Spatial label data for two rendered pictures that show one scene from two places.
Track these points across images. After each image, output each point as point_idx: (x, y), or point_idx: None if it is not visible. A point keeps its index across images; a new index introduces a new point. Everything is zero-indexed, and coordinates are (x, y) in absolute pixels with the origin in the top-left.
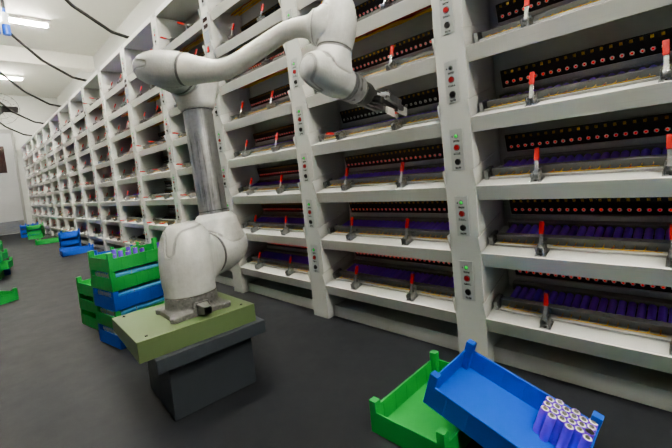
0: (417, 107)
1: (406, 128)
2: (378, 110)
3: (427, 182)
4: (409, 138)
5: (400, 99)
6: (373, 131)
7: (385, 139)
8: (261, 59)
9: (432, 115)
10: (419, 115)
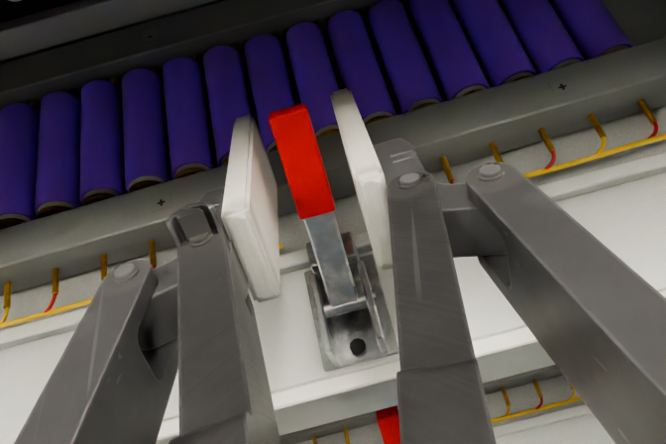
0: None
1: (517, 344)
2: (177, 340)
3: (541, 426)
4: (516, 369)
5: (526, 179)
6: (45, 335)
7: (278, 424)
8: None
9: (594, 109)
10: (480, 129)
